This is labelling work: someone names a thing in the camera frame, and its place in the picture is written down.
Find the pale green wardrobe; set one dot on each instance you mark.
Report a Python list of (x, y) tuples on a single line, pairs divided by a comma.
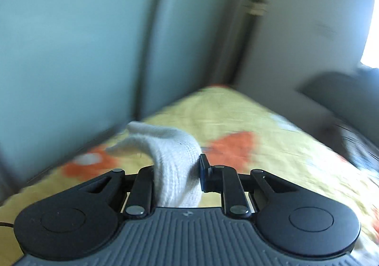
[(74, 47)]

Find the dark grey padded headboard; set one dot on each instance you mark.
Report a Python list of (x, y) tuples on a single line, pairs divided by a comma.
[(334, 94)]

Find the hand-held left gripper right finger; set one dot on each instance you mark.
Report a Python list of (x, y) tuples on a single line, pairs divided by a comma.
[(203, 171)]

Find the yellow carrot print blanket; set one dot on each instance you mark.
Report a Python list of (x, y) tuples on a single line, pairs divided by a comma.
[(266, 147)]

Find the white knit sweater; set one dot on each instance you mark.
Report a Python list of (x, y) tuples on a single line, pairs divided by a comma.
[(174, 165)]

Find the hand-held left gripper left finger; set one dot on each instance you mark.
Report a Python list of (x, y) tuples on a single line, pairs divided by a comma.
[(145, 186)]

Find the window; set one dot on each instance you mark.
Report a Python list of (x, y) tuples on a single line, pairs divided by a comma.
[(371, 32)]

